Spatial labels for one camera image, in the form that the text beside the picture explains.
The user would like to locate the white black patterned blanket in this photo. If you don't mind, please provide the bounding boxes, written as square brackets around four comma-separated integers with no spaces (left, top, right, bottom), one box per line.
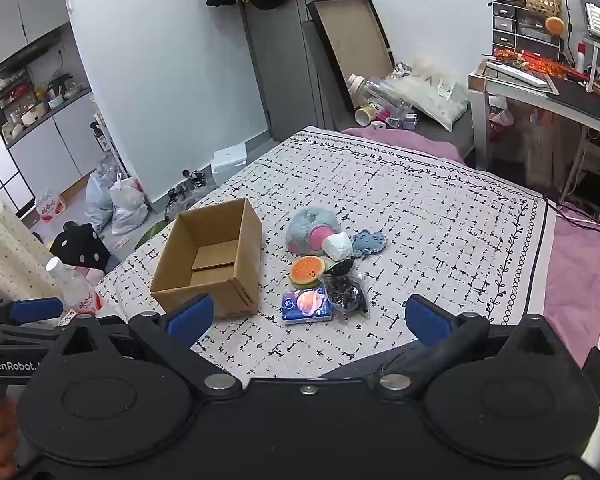
[92,127,558,381]

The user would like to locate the grey-blue plastic bag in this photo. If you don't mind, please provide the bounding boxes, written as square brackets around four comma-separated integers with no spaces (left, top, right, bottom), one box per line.
[84,167,118,233]

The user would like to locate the grey door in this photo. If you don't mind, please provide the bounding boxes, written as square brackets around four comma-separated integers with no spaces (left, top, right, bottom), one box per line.
[240,0,353,142]

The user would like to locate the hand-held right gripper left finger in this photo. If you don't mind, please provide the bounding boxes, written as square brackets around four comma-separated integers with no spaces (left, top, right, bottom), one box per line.
[55,294,243,394]

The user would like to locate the pink bedsheet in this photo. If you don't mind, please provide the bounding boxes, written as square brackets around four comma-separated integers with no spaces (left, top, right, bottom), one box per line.
[340,126,600,356]

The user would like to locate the blue octopus plush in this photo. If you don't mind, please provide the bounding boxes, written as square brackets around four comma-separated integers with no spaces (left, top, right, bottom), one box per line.
[351,229,388,259]

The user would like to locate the plastic bottle with pink label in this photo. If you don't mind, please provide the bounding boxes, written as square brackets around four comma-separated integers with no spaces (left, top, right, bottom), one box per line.
[46,256,104,317]

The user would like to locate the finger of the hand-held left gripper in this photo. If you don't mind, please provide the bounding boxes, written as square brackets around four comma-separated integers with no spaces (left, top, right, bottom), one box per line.
[0,297,65,329]

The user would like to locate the shelf clutter of kitchenware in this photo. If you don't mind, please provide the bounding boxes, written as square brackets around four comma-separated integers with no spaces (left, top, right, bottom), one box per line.
[0,67,91,143]

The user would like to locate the beige tote bag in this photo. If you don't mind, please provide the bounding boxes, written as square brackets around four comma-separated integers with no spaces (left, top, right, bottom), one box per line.
[522,110,578,191]

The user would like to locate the white plastic bag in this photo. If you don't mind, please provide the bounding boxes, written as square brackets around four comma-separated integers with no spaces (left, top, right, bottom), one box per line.
[109,172,150,236]

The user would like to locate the clear bag of black items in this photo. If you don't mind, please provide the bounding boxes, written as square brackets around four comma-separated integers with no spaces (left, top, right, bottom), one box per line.
[325,272,371,318]

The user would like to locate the black spray bottle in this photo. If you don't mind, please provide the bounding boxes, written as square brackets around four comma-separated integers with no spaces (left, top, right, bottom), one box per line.
[90,120,112,153]

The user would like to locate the white flat box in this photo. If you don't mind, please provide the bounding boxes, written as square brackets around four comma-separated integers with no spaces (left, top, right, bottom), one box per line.
[210,142,249,181]

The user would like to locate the white wall cabinet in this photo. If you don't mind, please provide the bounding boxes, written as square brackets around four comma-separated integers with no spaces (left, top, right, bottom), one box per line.
[0,0,131,211]

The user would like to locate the black cable tangle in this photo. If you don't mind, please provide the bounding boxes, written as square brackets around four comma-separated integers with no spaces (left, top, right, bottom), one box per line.
[165,170,216,211]

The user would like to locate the black desk mat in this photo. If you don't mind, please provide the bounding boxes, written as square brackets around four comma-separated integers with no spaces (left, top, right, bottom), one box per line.
[545,77,600,123]

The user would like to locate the red gold packet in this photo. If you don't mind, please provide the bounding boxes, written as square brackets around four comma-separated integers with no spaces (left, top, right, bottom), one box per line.
[492,49,588,81]

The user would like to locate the black dotted bag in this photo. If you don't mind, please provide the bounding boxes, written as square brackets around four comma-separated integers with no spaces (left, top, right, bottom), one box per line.
[49,221,112,271]

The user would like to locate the blue tissue pack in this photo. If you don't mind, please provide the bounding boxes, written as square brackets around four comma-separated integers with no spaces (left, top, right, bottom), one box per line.
[281,285,334,326]

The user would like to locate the cream dotted pillow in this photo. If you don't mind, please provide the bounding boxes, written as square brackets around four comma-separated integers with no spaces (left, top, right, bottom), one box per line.
[0,201,63,306]

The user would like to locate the pink snack packet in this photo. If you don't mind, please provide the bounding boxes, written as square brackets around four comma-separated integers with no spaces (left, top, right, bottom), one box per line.
[34,189,66,223]

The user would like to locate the brown cardboard box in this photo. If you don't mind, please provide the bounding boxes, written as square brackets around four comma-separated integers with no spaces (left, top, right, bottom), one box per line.
[149,197,264,319]

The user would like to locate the white desk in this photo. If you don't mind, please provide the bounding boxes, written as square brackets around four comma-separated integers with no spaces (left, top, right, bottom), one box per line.
[467,57,600,206]

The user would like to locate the grey drawer organizer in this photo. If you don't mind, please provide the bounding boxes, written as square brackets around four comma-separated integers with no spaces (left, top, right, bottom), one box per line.
[491,0,563,63]

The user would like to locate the white filling bag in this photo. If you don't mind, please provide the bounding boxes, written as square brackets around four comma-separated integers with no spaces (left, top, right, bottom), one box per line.
[385,55,471,132]

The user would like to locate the large clear plastic bottle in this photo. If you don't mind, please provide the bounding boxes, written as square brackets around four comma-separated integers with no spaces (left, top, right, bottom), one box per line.
[347,74,413,116]

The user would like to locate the black soft pouch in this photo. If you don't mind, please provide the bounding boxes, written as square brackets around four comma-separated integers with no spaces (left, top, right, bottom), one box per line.
[324,257,356,277]

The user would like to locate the fluffy blue pink plush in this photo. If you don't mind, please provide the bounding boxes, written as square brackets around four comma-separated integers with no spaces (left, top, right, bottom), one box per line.
[285,206,342,257]

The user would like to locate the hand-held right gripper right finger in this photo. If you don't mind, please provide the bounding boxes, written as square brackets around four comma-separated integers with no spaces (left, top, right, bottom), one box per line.
[375,294,571,396]

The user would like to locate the wicker basket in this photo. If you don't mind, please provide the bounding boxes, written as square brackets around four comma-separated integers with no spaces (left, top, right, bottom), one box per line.
[524,0,562,18]

